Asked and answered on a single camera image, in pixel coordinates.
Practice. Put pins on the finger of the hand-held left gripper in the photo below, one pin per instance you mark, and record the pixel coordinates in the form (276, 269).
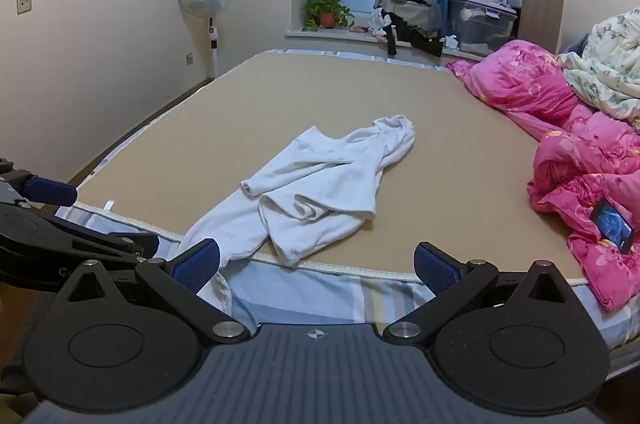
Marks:
(50, 191)
(105, 245)

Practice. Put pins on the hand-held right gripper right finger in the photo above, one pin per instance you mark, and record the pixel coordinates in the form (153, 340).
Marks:
(437, 271)

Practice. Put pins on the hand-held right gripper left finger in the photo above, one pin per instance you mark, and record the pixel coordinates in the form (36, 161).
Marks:
(197, 266)

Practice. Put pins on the white long-sleeved garment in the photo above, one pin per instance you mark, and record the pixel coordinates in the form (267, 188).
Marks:
(320, 184)

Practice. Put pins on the pile of dark clothes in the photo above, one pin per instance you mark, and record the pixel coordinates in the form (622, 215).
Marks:
(410, 14)

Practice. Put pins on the striped bed mattress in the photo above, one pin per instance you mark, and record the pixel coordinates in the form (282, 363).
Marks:
(320, 299)

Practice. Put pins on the beige bed mat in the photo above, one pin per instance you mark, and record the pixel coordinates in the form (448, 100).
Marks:
(200, 129)

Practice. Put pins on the black smartphone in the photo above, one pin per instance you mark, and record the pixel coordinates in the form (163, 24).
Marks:
(612, 226)

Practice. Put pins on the pink floral quilt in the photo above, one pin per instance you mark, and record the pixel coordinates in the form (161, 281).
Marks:
(575, 154)

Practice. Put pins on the clear plastic storage box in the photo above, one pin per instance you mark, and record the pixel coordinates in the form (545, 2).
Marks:
(482, 29)

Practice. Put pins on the white floral quilt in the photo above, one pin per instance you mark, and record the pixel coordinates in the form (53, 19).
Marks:
(610, 64)

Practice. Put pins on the potted green plant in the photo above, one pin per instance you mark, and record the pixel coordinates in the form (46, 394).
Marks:
(325, 11)

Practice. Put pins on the single wall socket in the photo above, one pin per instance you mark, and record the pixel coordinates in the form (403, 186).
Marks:
(24, 3)

